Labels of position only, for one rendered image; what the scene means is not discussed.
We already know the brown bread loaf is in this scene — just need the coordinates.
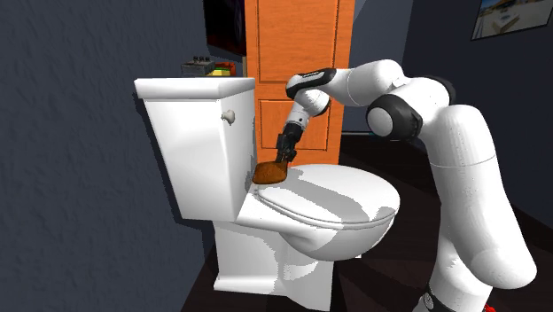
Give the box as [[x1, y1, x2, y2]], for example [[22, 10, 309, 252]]
[[252, 161, 289, 185]]

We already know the orange wooden door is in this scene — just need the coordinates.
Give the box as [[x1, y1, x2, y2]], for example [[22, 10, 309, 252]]
[[244, 0, 356, 167]]

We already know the white toilet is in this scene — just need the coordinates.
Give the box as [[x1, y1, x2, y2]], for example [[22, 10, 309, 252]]
[[133, 76, 401, 312]]

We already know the grey box with knobs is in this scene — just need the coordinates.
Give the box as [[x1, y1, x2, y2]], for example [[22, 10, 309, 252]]
[[181, 56, 216, 77]]

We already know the colourful box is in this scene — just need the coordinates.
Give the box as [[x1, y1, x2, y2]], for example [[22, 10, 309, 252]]
[[206, 61, 237, 78]]

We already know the framed wall picture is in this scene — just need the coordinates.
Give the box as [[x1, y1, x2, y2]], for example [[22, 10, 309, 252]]
[[470, 0, 553, 42]]

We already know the dark wall picture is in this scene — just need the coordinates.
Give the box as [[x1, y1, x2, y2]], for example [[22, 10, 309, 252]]
[[202, 0, 247, 58]]

